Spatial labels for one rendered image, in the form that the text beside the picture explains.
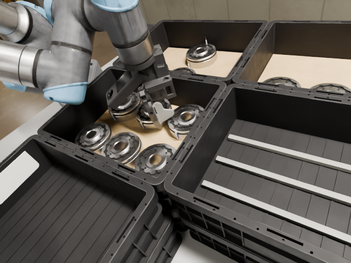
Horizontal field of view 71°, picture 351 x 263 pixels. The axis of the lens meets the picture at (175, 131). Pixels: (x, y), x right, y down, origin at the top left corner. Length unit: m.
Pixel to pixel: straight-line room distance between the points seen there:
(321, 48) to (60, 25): 0.66
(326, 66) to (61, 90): 0.67
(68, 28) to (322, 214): 0.55
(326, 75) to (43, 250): 0.79
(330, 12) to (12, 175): 2.11
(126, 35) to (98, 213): 0.37
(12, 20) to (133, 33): 0.46
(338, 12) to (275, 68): 1.45
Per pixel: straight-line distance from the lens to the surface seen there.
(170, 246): 0.59
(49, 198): 0.69
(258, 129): 0.62
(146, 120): 0.66
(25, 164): 0.72
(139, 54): 0.50
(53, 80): 0.51
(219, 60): 0.86
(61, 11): 0.53
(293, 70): 0.79
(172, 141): 0.62
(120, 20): 0.46
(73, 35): 0.51
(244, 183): 0.53
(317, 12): 2.25
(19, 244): 0.67
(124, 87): 0.55
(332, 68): 0.80
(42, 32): 0.91
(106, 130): 0.70
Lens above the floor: 1.28
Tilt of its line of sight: 45 degrees down
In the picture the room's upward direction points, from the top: 20 degrees counter-clockwise
